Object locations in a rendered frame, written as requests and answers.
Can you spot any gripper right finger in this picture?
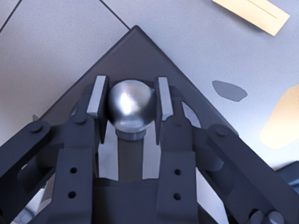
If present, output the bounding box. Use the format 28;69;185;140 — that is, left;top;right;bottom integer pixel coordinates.
154;76;299;224

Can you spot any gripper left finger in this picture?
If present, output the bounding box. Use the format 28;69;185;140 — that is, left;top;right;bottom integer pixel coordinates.
0;74;110;224

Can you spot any metal buckle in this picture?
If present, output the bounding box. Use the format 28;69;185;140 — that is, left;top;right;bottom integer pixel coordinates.
105;79;157;183

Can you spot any grey metal vacuum drum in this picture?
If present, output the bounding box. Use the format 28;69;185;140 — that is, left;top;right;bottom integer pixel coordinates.
12;101;230;224

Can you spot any dark wheeled dolly plate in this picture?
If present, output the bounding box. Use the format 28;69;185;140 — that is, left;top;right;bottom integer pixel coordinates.
32;24;239;136

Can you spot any pale wooden block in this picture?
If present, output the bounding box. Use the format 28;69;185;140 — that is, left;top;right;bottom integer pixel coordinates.
209;0;292;37

